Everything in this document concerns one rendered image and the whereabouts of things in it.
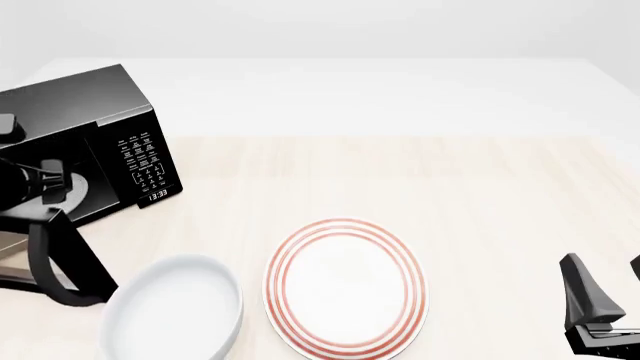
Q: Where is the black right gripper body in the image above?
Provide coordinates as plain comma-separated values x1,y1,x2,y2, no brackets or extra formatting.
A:
564,324,640,356

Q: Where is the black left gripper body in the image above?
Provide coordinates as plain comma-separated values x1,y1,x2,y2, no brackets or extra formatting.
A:
40,158,70,206

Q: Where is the grey microwave turntable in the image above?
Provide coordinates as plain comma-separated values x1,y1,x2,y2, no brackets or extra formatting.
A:
63,172,92,212

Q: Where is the black microwave oven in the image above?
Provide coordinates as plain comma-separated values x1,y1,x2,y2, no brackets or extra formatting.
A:
0,63,184,229

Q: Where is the white bowl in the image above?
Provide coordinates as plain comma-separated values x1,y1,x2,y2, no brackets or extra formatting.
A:
97,253,246,360

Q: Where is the white plate with red rings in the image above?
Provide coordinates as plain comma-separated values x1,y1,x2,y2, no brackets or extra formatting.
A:
261,217,431,360

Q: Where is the black microwave door with handle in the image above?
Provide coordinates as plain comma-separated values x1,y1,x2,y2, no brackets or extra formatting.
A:
0,207,120,309

